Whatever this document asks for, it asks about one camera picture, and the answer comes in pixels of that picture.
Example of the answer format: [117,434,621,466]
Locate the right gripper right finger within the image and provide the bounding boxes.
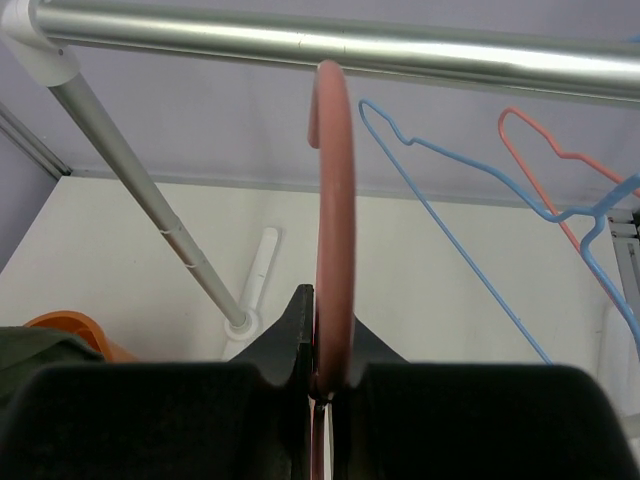
[344,323,639,479]

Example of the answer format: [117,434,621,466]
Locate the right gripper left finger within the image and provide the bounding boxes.
[1,285,314,479]

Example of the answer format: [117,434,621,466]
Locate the olive green shorts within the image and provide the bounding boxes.
[1,327,106,411]

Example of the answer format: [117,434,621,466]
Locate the blue wire hanger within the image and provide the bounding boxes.
[357,99,639,370]

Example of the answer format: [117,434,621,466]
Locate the pink wire hanger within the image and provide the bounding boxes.
[308,60,356,479]
[497,106,640,256]

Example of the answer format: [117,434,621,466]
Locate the orange plastic laundry basket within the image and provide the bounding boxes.
[25,310,138,363]

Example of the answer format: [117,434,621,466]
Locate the white metal clothes rack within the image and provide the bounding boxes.
[1,1,639,332]

